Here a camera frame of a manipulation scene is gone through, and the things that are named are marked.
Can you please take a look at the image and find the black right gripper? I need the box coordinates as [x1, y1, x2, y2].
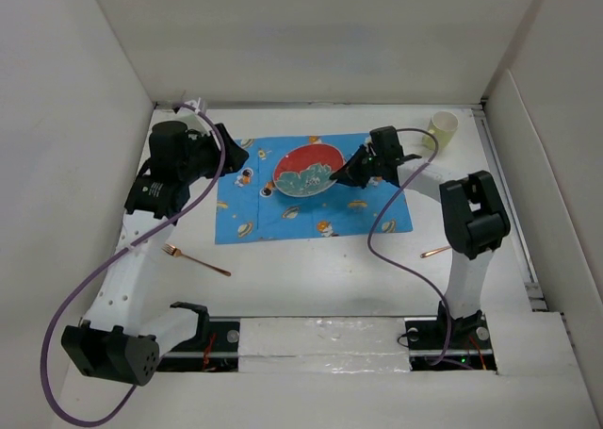
[329, 143, 384, 189]

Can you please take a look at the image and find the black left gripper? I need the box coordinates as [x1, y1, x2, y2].
[179, 124, 247, 185]

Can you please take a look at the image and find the blue space-print cloth placemat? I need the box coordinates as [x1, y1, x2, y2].
[215, 133, 396, 244]

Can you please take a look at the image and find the red and teal floral plate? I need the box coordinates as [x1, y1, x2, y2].
[272, 143, 345, 198]

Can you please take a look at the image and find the pale yellow paper cup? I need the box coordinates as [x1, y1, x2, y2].
[422, 111, 459, 151]

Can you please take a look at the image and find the copper fork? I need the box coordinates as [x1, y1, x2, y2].
[162, 244, 232, 277]

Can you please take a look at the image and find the copper spoon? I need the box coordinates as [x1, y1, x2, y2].
[419, 245, 451, 258]

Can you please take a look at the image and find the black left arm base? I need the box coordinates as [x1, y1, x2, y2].
[157, 318, 240, 373]

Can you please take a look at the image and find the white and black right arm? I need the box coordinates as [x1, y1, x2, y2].
[330, 146, 511, 348]

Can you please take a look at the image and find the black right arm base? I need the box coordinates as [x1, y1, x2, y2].
[397, 305, 497, 371]

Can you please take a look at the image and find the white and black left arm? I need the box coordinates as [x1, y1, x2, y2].
[61, 121, 249, 387]

